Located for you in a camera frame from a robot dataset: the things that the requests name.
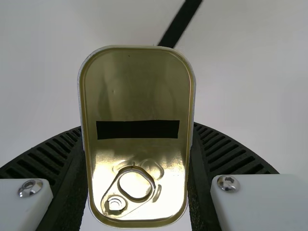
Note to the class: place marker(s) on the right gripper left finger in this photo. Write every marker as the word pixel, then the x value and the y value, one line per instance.
pixel 48 168

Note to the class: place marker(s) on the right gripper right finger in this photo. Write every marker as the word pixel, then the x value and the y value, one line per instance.
pixel 240 173

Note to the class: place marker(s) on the rectangular tin with gold lid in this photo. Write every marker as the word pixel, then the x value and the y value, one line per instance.
pixel 137 101

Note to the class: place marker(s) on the black strip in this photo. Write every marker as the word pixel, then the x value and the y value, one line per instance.
pixel 179 22

